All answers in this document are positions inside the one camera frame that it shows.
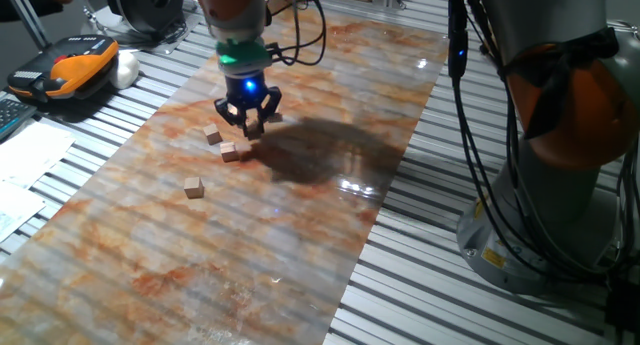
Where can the green gripper mount plate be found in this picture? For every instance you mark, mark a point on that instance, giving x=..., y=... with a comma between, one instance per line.
x=242, y=57

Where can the white rounded object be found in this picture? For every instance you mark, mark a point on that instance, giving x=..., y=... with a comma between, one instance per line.
x=125, y=69

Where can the blank white paper sheet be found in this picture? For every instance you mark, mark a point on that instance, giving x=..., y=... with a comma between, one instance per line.
x=30, y=152

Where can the grey metal base plate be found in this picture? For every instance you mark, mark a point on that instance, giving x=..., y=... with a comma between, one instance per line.
x=150, y=41

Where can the black round drum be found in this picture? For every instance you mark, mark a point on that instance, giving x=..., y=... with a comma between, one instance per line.
x=145, y=5

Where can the black sleeved forearm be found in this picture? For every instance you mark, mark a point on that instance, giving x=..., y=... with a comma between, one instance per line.
x=20, y=5

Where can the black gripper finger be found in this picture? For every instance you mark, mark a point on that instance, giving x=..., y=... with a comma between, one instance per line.
x=272, y=105
x=227, y=110

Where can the grey aluminium bar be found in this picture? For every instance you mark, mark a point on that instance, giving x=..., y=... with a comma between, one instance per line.
x=27, y=17

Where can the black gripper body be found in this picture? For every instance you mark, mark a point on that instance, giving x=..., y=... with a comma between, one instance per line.
x=247, y=97

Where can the white paper with print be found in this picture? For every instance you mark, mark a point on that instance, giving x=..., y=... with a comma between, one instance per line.
x=17, y=210

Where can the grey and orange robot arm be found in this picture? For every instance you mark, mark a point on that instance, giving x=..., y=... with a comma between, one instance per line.
x=540, y=15

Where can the black keyboard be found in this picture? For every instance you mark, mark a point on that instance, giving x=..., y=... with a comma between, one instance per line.
x=12, y=116

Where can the orange and black teach pendant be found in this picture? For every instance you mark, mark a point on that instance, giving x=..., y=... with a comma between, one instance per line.
x=75, y=65

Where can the orange marble pattern sheet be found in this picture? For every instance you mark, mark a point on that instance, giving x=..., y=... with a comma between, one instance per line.
x=200, y=260

